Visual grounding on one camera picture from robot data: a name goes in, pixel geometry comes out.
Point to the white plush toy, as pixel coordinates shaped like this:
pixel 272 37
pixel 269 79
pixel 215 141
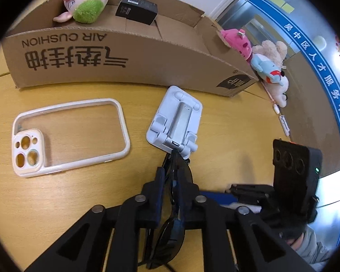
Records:
pixel 280 93

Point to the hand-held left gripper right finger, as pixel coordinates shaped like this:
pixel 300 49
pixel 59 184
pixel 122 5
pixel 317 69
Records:
pixel 184 187

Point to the white plastic strip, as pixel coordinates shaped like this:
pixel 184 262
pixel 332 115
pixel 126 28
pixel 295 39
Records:
pixel 284 124

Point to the white clear phone case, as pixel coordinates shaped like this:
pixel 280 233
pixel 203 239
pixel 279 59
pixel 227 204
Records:
pixel 27 153

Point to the beige plush toy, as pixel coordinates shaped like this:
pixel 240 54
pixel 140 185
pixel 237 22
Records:
pixel 269 51

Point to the wooden desktop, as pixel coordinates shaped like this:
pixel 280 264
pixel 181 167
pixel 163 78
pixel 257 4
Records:
pixel 87 204

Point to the small black box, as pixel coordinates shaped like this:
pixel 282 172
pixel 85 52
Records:
pixel 136 10

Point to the person's right forearm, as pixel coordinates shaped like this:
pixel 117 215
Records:
pixel 314 249

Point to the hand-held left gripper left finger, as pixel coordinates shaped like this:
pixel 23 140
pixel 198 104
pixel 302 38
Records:
pixel 158 192

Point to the light blue plush toy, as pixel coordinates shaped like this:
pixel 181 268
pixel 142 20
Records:
pixel 262 65

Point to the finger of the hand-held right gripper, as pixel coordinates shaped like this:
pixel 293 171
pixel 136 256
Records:
pixel 252 192

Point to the person's right hand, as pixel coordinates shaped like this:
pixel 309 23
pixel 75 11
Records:
pixel 289 228

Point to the brown cardboard box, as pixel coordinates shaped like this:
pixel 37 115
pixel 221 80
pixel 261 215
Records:
pixel 130 59

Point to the blue lettered banner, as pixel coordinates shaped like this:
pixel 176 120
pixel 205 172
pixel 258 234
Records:
pixel 328 90

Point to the black sunglasses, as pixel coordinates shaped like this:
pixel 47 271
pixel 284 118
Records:
pixel 170 238

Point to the pink plush toy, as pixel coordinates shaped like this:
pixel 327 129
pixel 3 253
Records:
pixel 239 44

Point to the white folding phone stand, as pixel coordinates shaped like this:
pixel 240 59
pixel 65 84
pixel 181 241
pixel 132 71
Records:
pixel 184 119

